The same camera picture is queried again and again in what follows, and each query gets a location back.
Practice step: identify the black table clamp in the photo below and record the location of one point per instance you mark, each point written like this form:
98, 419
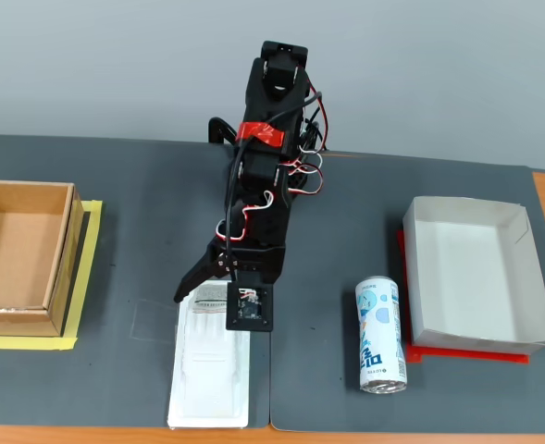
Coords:
216, 126

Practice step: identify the red sheet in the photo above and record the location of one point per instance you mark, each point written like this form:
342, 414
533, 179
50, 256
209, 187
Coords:
417, 356

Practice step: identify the dark gray rubber mat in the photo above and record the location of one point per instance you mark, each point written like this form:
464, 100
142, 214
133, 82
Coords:
346, 222
115, 222

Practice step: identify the gray paper box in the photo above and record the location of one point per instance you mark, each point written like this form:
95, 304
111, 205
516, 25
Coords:
466, 277

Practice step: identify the brown cardboard box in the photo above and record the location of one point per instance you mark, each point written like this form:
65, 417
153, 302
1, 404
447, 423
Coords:
17, 250

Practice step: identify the white plastic blister package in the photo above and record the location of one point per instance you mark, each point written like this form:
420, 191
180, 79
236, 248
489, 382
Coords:
209, 370

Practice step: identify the red tape wrap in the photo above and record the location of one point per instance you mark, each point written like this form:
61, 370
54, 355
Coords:
260, 133

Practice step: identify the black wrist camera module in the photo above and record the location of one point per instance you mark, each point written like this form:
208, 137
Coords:
249, 310

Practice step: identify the white blue beverage can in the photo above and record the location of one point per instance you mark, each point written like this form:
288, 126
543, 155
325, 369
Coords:
380, 337

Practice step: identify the yellow tape frame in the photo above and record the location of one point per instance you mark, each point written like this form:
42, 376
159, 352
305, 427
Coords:
22, 343

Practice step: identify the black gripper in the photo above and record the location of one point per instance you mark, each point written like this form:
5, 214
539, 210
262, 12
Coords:
219, 260

